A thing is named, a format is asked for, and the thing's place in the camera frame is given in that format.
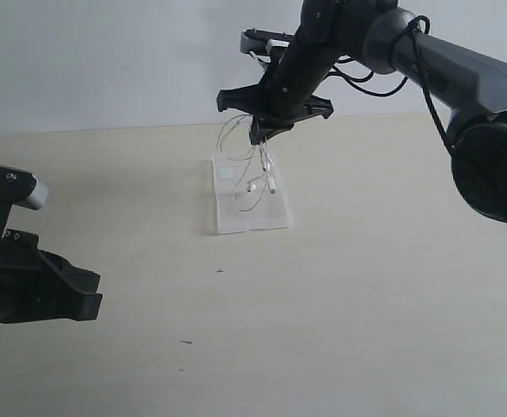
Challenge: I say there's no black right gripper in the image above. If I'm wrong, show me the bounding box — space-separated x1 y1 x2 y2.
216 84 333 145

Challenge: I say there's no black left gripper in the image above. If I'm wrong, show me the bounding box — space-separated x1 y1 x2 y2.
0 234 102 324

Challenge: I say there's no white earphone cable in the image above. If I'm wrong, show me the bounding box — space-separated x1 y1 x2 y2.
216 113 278 214

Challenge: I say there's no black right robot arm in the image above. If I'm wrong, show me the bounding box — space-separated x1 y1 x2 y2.
216 1 507 224

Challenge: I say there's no clear plastic storage box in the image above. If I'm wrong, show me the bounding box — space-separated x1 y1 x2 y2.
198 151 294 235

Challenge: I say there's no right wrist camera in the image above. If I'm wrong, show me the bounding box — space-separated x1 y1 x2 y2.
240 29 293 70

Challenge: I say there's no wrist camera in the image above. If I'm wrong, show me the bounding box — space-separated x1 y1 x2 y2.
240 29 293 70
0 165 49 240

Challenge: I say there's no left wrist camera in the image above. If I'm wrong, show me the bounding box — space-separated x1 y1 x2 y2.
0 165 49 240

